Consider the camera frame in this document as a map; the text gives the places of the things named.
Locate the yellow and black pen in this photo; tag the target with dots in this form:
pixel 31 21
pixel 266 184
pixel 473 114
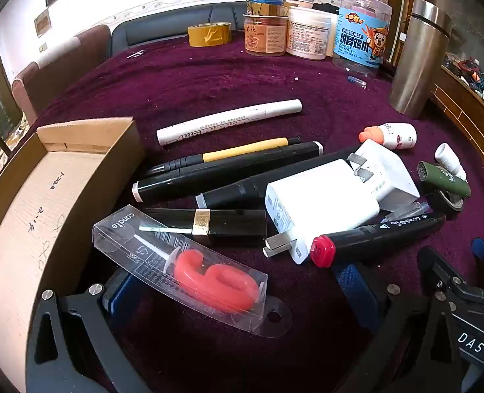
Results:
pixel 242 149

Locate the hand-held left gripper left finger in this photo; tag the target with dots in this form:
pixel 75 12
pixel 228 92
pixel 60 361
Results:
pixel 113 297

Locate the small white bottle orange cap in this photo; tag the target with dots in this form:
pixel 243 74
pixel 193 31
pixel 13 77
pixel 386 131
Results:
pixel 397 135

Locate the green lighter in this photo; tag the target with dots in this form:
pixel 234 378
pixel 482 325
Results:
pixel 442 178

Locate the black lipstick tube gold band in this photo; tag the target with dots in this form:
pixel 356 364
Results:
pixel 234 225

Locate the clear blue ballpoint pen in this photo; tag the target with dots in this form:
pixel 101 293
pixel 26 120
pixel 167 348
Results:
pixel 405 212

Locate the red candle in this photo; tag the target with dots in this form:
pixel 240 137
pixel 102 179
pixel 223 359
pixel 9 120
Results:
pixel 209 278

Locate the white nozzle bottle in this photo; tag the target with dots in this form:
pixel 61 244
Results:
pixel 446 157

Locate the black marker pen red cap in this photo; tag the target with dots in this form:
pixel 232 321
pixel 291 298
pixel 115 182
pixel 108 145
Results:
pixel 381 233

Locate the wooden counter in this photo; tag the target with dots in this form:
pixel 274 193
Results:
pixel 467 106

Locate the white plastic jar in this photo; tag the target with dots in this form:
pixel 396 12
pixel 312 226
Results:
pixel 307 35

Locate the counter clutter pile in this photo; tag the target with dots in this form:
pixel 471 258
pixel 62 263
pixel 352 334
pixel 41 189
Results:
pixel 471 73

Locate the black marker pen white ends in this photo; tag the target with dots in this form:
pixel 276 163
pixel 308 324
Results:
pixel 225 170
pixel 242 188

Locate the purple tablecloth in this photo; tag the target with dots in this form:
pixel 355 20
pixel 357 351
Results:
pixel 184 82

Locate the white charger plug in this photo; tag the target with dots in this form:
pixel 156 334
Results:
pixel 315 200
pixel 389 176

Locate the small metal clip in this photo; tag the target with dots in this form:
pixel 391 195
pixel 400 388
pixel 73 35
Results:
pixel 137 53

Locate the stainless steel thermos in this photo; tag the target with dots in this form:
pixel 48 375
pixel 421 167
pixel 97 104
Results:
pixel 418 61

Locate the clear plastic jar blue label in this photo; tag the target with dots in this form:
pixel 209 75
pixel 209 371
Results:
pixel 360 37

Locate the black tape roll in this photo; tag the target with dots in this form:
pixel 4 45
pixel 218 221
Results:
pixel 450 205

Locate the dark grey sofa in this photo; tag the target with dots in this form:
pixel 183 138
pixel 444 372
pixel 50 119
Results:
pixel 152 28

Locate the yellow tape roll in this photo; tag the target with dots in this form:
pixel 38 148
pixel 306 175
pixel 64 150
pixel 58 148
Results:
pixel 209 41

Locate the clear jar orange label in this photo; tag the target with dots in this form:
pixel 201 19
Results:
pixel 264 37

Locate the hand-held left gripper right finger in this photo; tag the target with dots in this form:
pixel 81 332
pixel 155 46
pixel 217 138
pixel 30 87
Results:
pixel 356 290

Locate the wooden tray box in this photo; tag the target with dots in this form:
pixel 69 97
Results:
pixel 41 196

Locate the gold wall switch plate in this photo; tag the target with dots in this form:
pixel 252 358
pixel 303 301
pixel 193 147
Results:
pixel 42 23

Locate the brown upholstered chair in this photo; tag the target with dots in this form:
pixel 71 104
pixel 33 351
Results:
pixel 62 86

